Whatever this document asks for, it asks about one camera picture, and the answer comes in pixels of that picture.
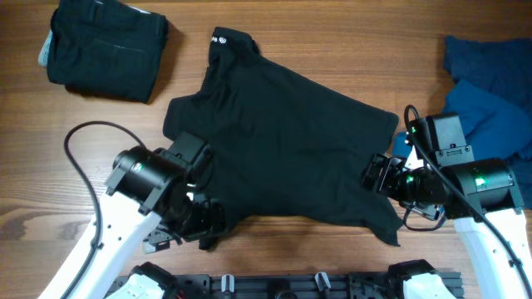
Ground black t-shirt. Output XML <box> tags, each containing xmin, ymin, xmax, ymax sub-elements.
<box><xmin>162</xmin><ymin>27</ymin><xmax>401</xmax><ymax>246</ymax></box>

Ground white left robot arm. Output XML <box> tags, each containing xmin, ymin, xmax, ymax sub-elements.
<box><xmin>41</xmin><ymin>141</ymin><xmax>226</xmax><ymax>298</ymax></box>

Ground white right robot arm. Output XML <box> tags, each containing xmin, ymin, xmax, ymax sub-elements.
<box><xmin>362</xmin><ymin>148</ymin><xmax>531</xmax><ymax>298</ymax></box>

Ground blue polo shirt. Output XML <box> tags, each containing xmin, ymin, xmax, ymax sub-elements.
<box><xmin>390</xmin><ymin>78</ymin><xmax>532</xmax><ymax>161</ymax></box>

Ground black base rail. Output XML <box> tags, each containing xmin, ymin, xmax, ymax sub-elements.
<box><xmin>175</xmin><ymin>272</ymin><xmax>386</xmax><ymax>299</ymax></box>

